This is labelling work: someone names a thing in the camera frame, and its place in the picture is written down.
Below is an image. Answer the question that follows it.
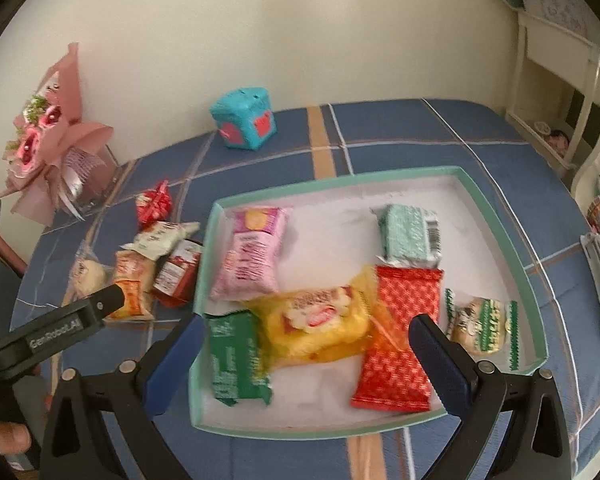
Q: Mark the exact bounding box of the orange bread packet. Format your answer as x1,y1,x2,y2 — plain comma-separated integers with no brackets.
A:
105,250,157,322

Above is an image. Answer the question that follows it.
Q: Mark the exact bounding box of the yellow snack packet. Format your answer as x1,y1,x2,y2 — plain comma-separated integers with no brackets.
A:
245,266,381,366

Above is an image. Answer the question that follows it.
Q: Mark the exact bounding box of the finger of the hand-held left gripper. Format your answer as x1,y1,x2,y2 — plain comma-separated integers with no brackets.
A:
82,284,127,322

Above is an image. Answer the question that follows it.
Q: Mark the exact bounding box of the red candy packet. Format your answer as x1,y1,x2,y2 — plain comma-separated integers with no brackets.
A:
135,178,173,228

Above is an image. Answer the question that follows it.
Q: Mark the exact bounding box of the red checkered snack packet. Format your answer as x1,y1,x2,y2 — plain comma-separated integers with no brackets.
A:
351,265,445,412

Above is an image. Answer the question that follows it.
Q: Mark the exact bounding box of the blue plaid bedsheet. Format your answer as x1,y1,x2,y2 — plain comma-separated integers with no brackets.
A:
10,97,600,480

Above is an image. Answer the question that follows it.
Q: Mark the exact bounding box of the pink flower bouquet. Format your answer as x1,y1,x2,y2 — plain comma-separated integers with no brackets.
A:
0,42,121,226

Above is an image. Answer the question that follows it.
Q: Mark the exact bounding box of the person's left hand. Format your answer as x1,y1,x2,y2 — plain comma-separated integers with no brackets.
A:
0,417,32,457

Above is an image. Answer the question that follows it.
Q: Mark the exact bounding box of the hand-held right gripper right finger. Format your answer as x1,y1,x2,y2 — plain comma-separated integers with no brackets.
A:
408,312,573,480

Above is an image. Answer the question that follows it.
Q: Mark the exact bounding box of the white wooden chair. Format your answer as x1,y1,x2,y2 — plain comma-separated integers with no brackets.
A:
502,10,600,196

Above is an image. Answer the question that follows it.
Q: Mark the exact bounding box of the white bun in clear wrapper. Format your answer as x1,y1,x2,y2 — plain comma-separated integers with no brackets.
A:
67,255,115,303

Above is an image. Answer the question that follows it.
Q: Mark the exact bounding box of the dark green snack packet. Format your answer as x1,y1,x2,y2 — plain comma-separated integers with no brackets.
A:
202,310,273,407

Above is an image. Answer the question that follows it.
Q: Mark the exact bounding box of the white brown snack packet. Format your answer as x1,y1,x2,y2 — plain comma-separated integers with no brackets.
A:
119,220,201,261

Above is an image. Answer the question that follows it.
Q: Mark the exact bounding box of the green white cookie packet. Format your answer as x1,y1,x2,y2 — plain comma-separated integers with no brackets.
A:
444,287,520,372

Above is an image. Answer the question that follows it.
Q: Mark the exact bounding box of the pink snack packet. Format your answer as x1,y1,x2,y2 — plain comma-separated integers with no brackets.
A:
209,206,295,302

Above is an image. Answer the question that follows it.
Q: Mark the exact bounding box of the red sauce packet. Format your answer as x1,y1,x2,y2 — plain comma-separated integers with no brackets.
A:
150,239,204,308

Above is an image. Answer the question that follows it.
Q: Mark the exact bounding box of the white phone stand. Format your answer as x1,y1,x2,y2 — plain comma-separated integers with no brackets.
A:
580,232,600,307

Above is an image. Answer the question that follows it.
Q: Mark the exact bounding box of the teal cube box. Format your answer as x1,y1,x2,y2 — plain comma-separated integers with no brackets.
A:
209,86,277,151

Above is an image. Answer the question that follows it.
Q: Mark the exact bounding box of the pink chair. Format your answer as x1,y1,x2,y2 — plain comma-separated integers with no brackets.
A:
0,237,31,281

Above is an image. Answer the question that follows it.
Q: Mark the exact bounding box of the mint green snack packet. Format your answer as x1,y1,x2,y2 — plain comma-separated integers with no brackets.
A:
375,204,442,270

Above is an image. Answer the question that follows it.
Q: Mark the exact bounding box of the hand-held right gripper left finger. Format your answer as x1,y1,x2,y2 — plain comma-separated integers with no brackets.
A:
40,312,208,480

